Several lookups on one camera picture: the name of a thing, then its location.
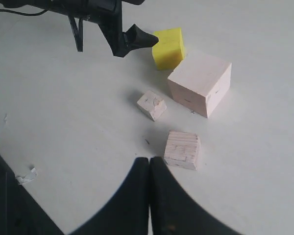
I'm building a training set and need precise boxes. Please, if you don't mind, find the yellow cube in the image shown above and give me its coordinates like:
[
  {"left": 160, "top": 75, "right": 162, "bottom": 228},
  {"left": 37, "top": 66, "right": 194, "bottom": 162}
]
[{"left": 152, "top": 27, "right": 185, "bottom": 71}]

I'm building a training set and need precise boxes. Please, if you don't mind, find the large pale wooden cube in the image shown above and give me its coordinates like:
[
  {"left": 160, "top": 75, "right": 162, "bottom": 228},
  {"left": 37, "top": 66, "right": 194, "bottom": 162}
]
[{"left": 168, "top": 51, "right": 232, "bottom": 118}]

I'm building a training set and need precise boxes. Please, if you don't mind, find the smallest pale wooden cube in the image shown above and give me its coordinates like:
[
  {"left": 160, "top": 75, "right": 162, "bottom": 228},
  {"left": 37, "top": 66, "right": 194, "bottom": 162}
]
[{"left": 137, "top": 90, "right": 167, "bottom": 121}]

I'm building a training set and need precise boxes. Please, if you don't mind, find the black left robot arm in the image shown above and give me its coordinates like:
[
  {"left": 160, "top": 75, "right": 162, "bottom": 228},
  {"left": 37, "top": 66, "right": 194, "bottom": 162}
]
[{"left": 0, "top": 0, "right": 159, "bottom": 57}]

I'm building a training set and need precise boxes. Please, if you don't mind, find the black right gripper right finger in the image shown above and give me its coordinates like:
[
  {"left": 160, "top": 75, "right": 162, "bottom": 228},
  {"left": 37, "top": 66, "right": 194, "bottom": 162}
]
[{"left": 149, "top": 157, "right": 239, "bottom": 235}]

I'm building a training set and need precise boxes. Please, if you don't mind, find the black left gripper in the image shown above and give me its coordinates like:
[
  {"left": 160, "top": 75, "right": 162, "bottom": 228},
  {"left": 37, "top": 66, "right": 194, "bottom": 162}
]
[{"left": 71, "top": 0, "right": 159, "bottom": 57}]

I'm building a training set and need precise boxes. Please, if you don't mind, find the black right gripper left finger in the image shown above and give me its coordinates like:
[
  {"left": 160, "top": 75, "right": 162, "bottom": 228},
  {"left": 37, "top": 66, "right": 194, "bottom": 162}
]
[{"left": 72, "top": 157, "right": 149, "bottom": 235}]

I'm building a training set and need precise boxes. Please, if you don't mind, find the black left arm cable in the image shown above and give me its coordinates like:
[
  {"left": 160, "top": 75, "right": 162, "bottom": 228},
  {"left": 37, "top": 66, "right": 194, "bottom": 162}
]
[{"left": 0, "top": 8, "right": 84, "bottom": 52}]

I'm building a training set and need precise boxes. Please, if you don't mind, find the torn white tape scrap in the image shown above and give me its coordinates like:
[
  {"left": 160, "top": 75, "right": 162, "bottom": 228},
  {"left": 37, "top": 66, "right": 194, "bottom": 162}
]
[{"left": 16, "top": 167, "right": 38, "bottom": 185}]

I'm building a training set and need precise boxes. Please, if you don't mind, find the medium grained wooden cube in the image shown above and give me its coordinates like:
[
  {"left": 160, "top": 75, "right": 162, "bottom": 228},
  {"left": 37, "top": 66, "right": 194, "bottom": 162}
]
[{"left": 164, "top": 131, "right": 201, "bottom": 170}]

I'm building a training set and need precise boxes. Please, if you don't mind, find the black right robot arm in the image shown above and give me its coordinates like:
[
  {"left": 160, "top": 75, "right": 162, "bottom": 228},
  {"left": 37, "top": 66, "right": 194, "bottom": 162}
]
[{"left": 0, "top": 156, "right": 236, "bottom": 235}]

